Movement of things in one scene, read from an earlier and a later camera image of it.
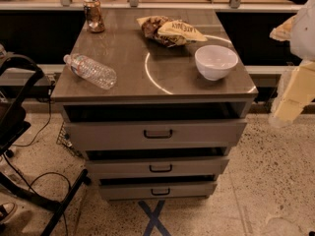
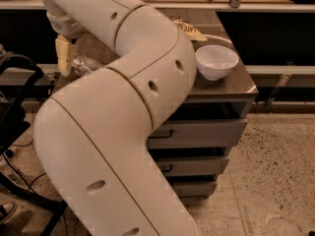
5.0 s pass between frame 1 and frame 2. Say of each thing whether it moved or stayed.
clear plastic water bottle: stayed
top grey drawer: stayed
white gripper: moved
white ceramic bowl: stayed
